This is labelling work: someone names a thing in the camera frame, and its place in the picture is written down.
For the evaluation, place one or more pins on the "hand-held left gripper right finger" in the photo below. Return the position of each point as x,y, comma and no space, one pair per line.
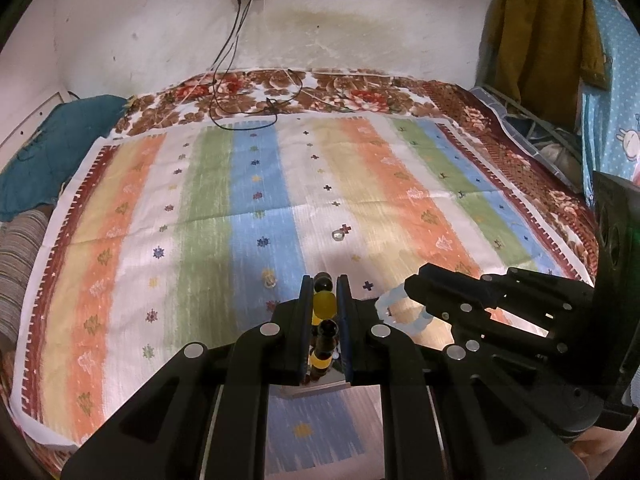
345,320

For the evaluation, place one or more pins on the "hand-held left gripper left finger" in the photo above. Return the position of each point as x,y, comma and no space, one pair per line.
306,320

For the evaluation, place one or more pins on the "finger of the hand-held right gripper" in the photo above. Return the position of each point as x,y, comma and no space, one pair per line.
530,285
450,300

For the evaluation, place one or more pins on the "silver metal tin box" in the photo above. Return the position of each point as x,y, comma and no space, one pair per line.
310,391

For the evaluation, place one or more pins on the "person's right hand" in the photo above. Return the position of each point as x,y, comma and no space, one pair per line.
595,452

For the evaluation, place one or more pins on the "pale yellow loose bead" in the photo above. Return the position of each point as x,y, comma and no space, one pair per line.
268,278

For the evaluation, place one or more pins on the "clear loose bead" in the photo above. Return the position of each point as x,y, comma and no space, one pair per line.
339,234

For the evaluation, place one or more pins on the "striped pastel mat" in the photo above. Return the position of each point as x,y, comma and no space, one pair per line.
200,210

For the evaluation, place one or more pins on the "blue dotted printed cloth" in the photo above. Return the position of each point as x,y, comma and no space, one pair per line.
615,90

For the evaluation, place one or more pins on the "brown floral blanket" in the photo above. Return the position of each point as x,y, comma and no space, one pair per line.
340,92

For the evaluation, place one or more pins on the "mustard yellow garment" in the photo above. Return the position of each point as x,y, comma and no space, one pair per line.
545,45

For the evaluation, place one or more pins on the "grey striped pillow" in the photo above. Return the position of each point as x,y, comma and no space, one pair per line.
20,270

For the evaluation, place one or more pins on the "teal pillow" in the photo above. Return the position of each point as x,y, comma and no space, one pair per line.
55,150

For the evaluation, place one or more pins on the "white bed headboard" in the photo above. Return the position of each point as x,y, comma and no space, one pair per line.
35,115

